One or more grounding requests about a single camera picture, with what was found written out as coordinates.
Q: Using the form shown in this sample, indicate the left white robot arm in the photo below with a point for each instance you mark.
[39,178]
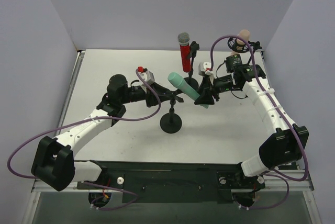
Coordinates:
[54,161]

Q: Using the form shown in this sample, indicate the mint green microphone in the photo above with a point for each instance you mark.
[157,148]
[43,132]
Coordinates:
[186,85]

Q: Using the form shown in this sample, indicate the pink microphone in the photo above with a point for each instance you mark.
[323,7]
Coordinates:
[242,38]

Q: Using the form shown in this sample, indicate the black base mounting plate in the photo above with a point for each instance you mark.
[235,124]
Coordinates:
[178,182]

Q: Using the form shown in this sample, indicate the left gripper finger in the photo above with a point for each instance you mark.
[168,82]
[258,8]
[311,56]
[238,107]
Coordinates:
[161,90]
[172,99]

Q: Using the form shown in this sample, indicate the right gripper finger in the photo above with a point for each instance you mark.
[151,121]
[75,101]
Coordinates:
[205,98]
[205,85]

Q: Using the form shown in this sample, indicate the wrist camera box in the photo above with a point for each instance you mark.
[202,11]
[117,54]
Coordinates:
[204,69]
[145,76]

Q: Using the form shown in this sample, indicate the black round-base clip stand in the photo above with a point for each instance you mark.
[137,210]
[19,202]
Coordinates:
[194,47]

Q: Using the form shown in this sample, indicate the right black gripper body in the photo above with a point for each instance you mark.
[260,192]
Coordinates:
[209,88]

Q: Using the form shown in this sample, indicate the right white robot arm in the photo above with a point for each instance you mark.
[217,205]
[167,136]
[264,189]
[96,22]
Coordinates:
[286,142]

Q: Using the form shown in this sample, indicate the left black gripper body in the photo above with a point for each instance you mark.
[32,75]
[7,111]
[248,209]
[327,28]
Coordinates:
[152,96]

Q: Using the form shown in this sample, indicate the black tripod shock-mount stand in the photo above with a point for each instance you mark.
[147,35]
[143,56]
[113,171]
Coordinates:
[255,46]

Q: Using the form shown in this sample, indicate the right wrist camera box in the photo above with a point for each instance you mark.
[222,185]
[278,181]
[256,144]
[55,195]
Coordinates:
[204,69]

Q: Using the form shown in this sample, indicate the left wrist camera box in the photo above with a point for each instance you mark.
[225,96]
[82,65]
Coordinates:
[145,76]

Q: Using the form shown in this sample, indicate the red glitter microphone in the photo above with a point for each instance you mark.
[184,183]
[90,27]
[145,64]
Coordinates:
[183,39]

